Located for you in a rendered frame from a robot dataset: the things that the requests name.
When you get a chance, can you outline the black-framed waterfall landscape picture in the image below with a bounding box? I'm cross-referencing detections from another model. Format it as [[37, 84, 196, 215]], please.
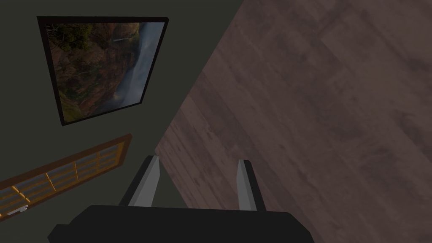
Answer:
[[36, 15, 170, 127]]

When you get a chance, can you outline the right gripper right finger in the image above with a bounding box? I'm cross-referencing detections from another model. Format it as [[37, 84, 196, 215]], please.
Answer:
[[236, 159, 267, 212]]

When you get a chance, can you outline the wooden-framed window with grid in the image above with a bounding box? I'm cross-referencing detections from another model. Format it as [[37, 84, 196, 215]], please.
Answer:
[[0, 133, 133, 222]]

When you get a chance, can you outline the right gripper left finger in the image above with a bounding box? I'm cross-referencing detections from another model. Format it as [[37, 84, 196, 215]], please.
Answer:
[[118, 155, 161, 207]]

